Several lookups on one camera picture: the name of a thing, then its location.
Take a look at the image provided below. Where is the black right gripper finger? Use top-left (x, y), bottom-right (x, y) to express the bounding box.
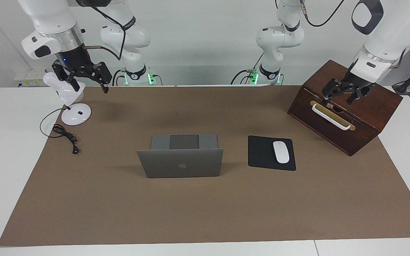
top-left (51, 61), bottom-right (80, 92)
top-left (84, 62), bottom-right (112, 94)

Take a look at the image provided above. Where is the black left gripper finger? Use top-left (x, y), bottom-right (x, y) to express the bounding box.
top-left (321, 79), bottom-right (348, 106)
top-left (347, 85), bottom-right (377, 105)

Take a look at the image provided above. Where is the silver apple laptop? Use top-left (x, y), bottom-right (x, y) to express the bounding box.
top-left (137, 134), bottom-right (224, 178)

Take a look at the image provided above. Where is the dark brown wooden box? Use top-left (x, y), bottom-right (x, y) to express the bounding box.
top-left (287, 59), bottom-right (403, 157)

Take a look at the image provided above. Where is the white desk lamp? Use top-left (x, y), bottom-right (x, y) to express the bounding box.
top-left (43, 72), bottom-right (92, 126)

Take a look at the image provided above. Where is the white computer mouse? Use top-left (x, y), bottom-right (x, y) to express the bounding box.
top-left (273, 141), bottom-right (290, 164)

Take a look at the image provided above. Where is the black mouse pad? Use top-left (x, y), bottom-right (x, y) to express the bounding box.
top-left (248, 135), bottom-right (296, 171)

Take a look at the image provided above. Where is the brown paper table mat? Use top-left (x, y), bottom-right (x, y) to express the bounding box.
top-left (0, 85), bottom-right (410, 247)

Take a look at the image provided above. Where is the brass handle backing plate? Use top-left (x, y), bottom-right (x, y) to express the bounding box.
top-left (310, 100), bottom-right (356, 131)

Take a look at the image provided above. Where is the white box handle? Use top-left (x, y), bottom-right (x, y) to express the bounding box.
top-left (312, 103), bottom-right (351, 131)

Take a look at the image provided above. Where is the white wall power strip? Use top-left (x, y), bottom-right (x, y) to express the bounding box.
top-left (14, 69), bottom-right (47, 87)

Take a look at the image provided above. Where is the black lamp power cord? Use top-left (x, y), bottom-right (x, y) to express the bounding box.
top-left (40, 108), bottom-right (80, 155)

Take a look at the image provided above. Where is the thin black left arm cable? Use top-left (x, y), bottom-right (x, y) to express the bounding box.
top-left (299, 0), bottom-right (346, 27)

